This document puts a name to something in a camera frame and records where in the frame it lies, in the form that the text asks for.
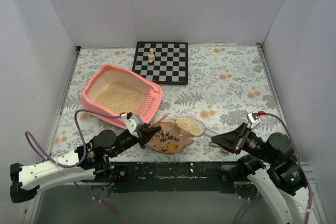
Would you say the peach cat litter bag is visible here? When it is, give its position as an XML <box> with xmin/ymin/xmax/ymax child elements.
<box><xmin>145</xmin><ymin>114</ymin><xmax>194</xmax><ymax>154</ymax></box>

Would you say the clear plastic scoop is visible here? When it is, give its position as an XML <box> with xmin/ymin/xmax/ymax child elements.
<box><xmin>176</xmin><ymin>116</ymin><xmax>218</xmax><ymax>137</ymax></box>

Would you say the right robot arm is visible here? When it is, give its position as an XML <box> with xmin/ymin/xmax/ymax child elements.
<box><xmin>211</xmin><ymin>123</ymin><xmax>312</xmax><ymax>223</ymax></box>

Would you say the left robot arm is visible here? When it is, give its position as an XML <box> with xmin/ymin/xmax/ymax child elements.
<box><xmin>9</xmin><ymin>124</ymin><xmax>161</xmax><ymax>203</ymax></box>

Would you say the tan cat litter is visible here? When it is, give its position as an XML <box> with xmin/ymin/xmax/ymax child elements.
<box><xmin>94</xmin><ymin>82</ymin><xmax>146</xmax><ymax>114</ymax></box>

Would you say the wooden piano shaped ornament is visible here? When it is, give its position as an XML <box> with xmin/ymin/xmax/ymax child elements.
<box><xmin>208</xmin><ymin>142</ymin><xmax>227</xmax><ymax>153</ymax></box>

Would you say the floral tablecloth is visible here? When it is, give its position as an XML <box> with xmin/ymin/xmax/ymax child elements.
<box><xmin>50</xmin><ymin>46</ymin><xmax>284</xmax><ymax>157</ymax></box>

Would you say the cream chess piece front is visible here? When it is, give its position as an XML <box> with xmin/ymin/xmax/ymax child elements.
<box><xmin>148</xmin><ymin>54</ymin><xmax>154</xmax><ymax>63</ymax></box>

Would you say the black white chessboard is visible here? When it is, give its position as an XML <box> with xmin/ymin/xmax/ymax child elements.
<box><xmin>132</xmin><ymin>41</ymin><xmax>188</xmax><ymax>85</ymax></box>

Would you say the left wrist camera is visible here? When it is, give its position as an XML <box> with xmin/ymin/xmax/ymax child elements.
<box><xmin>120</xmin><ymin>112</ymin><xmax>143</xmax><ymax>135</ymax></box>

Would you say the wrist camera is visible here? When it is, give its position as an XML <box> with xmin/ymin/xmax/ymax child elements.
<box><xmin>120</xmin><ymin>112</ymin><xmax>143</xmax><ymax>135</ymax></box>
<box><xmin>246</xmin><ymin>111</ymin><xmax>266</xmax><ymax>130</ymax></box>

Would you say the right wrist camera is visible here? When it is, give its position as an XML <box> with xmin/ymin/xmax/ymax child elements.
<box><xmin>246</xmin><ymin>111</ymin><xmax>266</xmax><ymax>130</ymax></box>

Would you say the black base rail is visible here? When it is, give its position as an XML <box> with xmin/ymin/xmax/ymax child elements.
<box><xmin>81</xmin><ymin>162</ymin><xmax>263</xmax><ymax>193</ymax></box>

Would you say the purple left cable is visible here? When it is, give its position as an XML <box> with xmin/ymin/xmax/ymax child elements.
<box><xmin>25</xmin><ymin>108</ymin><xmax>127</xmax><ymax>214</ymax></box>

